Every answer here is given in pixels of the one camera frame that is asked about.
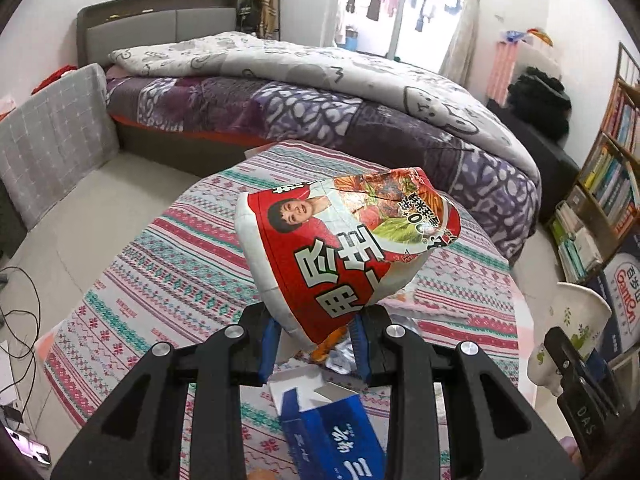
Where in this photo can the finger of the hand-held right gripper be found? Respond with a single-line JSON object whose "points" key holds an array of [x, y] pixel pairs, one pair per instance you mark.
{"points": [[602, 375], [575, 385]]}

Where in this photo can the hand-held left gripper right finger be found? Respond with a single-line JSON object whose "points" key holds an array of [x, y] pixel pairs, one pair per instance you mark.
{"points": [[361, 355]]}

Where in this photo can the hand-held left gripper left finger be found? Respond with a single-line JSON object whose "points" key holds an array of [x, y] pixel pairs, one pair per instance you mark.
{"points": [[269, 355]]}

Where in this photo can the silver foil wrapper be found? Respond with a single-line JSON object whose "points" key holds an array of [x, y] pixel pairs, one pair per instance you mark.
{"points": [[342, 360]]}

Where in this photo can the orange peel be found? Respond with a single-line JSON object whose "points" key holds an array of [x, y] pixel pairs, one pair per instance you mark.
{"points": [[322, 352]]}

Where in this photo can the white leaf-print bin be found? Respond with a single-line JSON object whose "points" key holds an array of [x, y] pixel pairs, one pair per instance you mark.
{"points": [[565, 320]]}

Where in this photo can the blue and white carton box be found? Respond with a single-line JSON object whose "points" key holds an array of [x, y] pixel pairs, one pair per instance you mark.
{"points": [[330, 430]]}

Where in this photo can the red white snack bag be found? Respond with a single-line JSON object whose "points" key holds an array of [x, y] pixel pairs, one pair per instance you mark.
{"points": [[325, 260]]}

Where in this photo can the blue and white printed carton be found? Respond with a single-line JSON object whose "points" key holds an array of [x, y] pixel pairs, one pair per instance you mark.
{"points": [[625, 300]]}

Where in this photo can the striped patterned tablecloth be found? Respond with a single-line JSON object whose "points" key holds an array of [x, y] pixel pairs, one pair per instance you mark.
{"points": [[200, 240]]}

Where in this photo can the wooden bookshelf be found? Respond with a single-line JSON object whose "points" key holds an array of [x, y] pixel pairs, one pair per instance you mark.
{"points": [[585, 200]]}

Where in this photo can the rows of shelved books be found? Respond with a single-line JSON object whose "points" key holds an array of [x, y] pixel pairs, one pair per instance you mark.
{"points": [[607, 180]]}

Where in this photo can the black bench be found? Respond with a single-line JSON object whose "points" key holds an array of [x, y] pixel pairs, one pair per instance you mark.
{"points": [[540, 150]]}

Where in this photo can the orange bed sheet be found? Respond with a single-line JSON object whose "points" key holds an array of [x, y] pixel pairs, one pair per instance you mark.
{"points": [[175, 132]]}

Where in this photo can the purple patterned bedspread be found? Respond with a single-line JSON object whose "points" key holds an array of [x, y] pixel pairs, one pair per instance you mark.
{"points": [[280, 110]]}

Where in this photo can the black clothes pile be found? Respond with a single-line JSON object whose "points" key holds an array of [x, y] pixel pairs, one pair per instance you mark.
{"points": [[540, 100]]}

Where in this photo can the white cat-print quilt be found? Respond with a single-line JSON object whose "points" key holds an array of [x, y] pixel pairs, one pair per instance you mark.
{"points": [[300, 67]]}

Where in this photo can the grey checked cushion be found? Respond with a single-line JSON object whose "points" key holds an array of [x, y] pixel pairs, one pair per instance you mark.
{"points": [[50, 135]]}

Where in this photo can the pink checked cloth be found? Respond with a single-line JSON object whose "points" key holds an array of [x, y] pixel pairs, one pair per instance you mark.
{"points": [[502, 75]]}

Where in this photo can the blue bucket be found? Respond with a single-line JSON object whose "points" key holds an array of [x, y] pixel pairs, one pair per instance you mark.
{"points": [[351, 40]]}

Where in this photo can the cream curtain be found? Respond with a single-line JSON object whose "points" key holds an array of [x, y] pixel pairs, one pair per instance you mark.
{"points": [[465, 35]]}

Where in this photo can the black bag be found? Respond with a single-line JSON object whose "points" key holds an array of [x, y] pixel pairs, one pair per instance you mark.
{"points": [[246, 10]]}

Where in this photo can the grey upholstered bed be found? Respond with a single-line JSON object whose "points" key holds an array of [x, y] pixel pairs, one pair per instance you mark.
{"points": [[150, 27]]}

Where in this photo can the red cloth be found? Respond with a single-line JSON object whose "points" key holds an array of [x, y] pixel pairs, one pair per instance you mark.
{"points": [[52, 77]]}

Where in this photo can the row of hanging clothes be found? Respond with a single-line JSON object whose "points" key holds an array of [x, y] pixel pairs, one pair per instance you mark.
{"points": [[374, 0]]}

